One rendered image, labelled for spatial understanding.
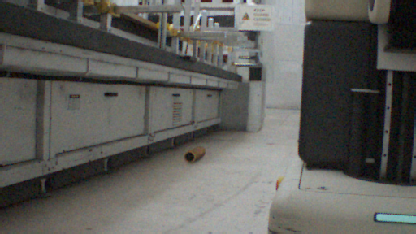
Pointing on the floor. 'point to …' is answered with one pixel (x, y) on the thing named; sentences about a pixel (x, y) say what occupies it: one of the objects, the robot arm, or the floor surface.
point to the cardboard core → (194, 153)
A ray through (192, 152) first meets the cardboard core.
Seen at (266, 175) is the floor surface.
